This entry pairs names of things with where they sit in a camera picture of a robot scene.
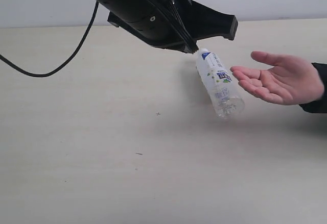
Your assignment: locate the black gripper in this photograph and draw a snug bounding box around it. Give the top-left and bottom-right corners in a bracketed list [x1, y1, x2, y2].
[96, 0, 238, 54]

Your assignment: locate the person's open right hand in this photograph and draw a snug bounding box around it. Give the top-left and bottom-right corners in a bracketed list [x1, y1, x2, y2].
[230, 51, 315, 106]

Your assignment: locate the clear slim tea bottle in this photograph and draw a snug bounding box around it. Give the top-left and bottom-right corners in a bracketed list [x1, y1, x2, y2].
[196, 48, 245, 118]

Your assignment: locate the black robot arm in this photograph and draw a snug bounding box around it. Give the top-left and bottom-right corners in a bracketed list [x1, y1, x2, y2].
[96, 0, 238, 54]

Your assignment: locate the black sleeved forearm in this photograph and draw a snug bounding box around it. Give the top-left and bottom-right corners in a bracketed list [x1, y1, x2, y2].
[299, 62, 326, 114]

